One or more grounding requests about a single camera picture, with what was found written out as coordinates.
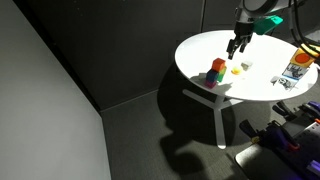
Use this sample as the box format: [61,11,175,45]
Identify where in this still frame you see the black perforated board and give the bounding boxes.
[283,121,320,180]

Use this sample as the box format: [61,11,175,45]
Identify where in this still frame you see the blue block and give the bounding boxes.
[205,68,220,84]

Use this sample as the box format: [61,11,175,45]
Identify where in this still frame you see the yellow ball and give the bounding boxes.
[231,65,244,76]

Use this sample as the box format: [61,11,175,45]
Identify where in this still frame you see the purple orange spring clamp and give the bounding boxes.
[264,121,301,152]

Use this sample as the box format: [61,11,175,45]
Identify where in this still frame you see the black white patterned object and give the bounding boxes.
[278,76,298,91]

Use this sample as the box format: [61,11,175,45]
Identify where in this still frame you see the gray cube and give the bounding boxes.
[240,60,254,72]

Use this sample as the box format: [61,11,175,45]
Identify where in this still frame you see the small metallic fixture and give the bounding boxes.
[307,159,320,176]

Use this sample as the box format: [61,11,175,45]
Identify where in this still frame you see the blue white picture box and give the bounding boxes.
[281,62,310,81]

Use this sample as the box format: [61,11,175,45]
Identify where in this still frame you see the gray metal plate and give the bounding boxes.
[235,143,301,180]

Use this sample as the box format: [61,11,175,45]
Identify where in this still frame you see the lime green block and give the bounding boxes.
[217,66,228,80]

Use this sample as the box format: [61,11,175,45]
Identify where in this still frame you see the orange block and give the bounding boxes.
[211,57,227,73]

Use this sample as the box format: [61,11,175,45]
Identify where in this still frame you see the magenta block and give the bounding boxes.
[204,79,218,90]

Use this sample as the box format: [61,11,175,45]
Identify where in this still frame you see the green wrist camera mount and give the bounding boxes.
[254,15,284,36]

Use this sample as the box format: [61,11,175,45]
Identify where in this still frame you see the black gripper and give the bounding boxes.
[226,20,255,61]

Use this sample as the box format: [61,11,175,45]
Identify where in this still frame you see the large orange fabric number cube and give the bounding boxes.
[289,44,318,70]

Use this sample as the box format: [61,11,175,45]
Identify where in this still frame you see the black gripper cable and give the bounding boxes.
[289,0,320,58]

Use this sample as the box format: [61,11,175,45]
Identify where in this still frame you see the white round table base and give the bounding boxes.
[182,88,245,150]

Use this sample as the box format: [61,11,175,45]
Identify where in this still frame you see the purple black spring clamp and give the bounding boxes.
[298,100,320,125]

